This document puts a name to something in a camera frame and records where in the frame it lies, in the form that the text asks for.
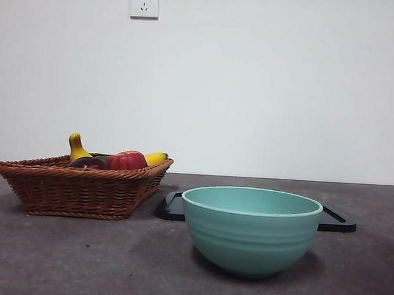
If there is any white wall socket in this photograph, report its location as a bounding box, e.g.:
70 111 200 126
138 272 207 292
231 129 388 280
129 0 160 20

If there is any dark red plum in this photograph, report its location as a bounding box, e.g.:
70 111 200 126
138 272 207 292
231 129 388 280
67 156 110 170

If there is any yellow banana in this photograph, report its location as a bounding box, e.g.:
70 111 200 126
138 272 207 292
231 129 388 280
67 131 170 167

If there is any teal ceramic bowl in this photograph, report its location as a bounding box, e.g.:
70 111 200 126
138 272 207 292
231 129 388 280
176 183 324 282

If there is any red apple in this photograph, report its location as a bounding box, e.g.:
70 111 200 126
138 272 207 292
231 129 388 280
106 148 150 172

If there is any brown wicker basket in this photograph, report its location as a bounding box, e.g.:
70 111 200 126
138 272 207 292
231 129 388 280
0 148 175 224

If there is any dark teal rectangular tray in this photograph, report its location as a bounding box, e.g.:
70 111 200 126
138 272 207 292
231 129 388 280
152 189 360 234

